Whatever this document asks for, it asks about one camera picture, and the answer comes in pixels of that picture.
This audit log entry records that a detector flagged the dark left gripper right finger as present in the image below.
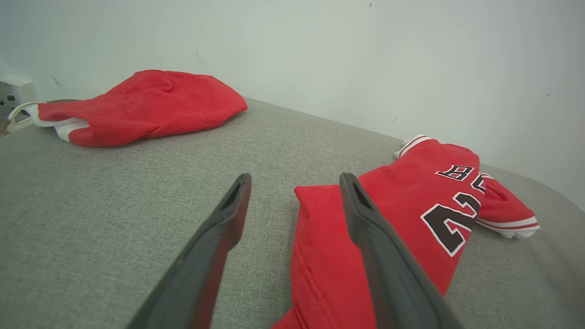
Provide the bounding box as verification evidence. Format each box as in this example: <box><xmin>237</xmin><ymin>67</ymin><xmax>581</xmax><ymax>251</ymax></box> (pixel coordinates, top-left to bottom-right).
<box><xmin>340</xmin><ymin>173</ymin><xmax>463</xmax><ymax>329</ymax></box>

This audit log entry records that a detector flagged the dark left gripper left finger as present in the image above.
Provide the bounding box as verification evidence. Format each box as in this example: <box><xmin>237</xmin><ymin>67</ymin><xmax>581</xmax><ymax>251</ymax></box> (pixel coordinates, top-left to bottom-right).
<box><xmin>128</xmin><ymin>173</ymin><xmax>252</xmax><ymax>329</ymax></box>

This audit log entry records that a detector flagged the red jersey number 23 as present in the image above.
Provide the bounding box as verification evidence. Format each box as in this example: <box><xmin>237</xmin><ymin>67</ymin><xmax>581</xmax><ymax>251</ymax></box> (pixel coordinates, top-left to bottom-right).
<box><xmin>272</xmin><ymin>134</ymin><xmax>541</xmax><ymax>329</ymax></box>

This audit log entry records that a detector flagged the red shorts white trim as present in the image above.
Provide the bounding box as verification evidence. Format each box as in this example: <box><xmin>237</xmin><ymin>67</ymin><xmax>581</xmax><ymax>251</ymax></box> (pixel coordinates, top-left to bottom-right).
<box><xmin>27</xmin><ymin>69</ymin><xmax>248</xmax><ymax>148</ymax></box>

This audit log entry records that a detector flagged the cream perforated laundry basket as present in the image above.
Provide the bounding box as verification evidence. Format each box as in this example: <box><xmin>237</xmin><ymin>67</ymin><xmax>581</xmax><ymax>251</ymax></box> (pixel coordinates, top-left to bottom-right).
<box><xmin>0</xmin><ymin>98</ymin><xmax>83</xmax><ymax>135</ymax></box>

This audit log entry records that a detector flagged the white wall box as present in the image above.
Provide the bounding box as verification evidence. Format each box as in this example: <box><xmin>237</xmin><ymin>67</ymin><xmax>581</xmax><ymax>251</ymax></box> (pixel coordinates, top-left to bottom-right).
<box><xmin>0</xmin><ymin>77</ymin><xmax>38</xmax><ymax>120</ymax></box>

